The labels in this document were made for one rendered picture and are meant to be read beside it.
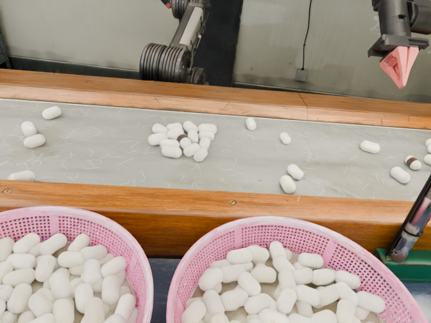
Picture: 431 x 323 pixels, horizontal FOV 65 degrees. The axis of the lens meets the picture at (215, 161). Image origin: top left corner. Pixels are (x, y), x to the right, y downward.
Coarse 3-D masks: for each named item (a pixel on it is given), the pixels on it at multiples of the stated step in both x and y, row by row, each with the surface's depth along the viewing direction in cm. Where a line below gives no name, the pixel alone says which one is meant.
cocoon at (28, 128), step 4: (24, 124) 60; (28, 124) 60; (32, 124) 61; (24, 128) 59; (28, 128) 59; (32, 128) 60; (24, 132) 59; (28, 132) 59; (32, 132) 60; (36, 132) 60; (28, 136) 60
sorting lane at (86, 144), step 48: (0, 144) 58; (48, 144) 59; (96, 144) 61; (144, 144) 62; (240, 144) 66; (288, 144) 68; (336, 144) 70; (384, 144) 72; (336, 192) 56; (384, 192) 57
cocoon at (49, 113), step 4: (48, 108) 66; (52, 108) 66; (56, 108) 67; (44, 112) 65; (48, 112) 65; (52, 112) 66; (56, 112) 66; (60, 112) 67; (44, 116) 65; (48, 116) 65; (52, 116) 66; (56, 116) 67
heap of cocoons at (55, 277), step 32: (0, 256) 39; (32, 256) 39; (64, 256) 39; (96, 256) 41; (0, 288) 35; (32, 288) 38; (64, 288) 36; (96, 288) 38; (128, 288) 38; (0, 320) 34; (32, 320) 33; (64, 320) 33; (96, 320) 34; (128, 320) 35
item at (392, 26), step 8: (384, 24) 73; (392, 24) 71; (400, 24) 70; (408, 24) 71; (384, 32) 72; (392, 32) 71; (400, 32) 70; (408, 32) 70; (416, 40) 69; (424, 40) 69; (376, 48) 72; (424, 48) 70; (368, 56) 74
